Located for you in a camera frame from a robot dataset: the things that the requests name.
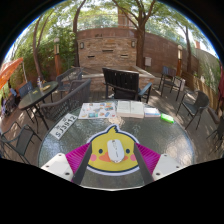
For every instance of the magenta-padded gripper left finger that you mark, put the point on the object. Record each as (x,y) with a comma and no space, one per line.
(56,165)

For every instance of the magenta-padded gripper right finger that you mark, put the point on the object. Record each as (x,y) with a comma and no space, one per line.
(165,165)

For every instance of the white computer mouse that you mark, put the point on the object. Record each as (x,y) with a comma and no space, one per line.
(115,150)

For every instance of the yellow duck mouse pad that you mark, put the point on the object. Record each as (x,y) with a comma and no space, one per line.
(100,146)

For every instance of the white number plate sign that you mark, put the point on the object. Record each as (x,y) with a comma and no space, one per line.
(63,126)

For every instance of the dark metal mesh chair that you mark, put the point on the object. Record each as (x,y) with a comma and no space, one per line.
(23,140)

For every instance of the small white and blue book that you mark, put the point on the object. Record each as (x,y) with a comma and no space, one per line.
(152,112)

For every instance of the dark wicker armchair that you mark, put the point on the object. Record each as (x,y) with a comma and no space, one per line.
(70,101)

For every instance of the open white book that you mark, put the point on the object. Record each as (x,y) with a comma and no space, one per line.
(130,109)

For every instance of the colourful sticker sheet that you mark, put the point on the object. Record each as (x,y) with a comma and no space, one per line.
(97,110)

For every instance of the dark wicker side chair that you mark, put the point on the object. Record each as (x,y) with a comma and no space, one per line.
(198,105)

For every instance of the round glass side table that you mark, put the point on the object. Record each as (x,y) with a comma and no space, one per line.
(36,96)

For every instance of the blue metal chair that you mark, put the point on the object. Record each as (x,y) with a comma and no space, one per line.
(26,89)

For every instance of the grey wicker armchair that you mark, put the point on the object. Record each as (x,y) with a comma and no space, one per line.
(68,76)

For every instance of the dark chair with blue back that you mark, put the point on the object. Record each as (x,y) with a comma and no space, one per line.
(168,72)

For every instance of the black slatted chair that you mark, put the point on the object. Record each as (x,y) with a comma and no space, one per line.
(121,81)

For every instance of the orange parasol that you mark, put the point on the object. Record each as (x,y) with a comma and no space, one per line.
(8,71)

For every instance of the slim leaning tree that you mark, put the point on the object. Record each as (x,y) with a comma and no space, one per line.
(36,50)

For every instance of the forked tree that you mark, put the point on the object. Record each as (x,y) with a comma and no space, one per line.
(140,43)

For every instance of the brown lamp post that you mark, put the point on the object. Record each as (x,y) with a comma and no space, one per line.
(180,61)
(57,58)

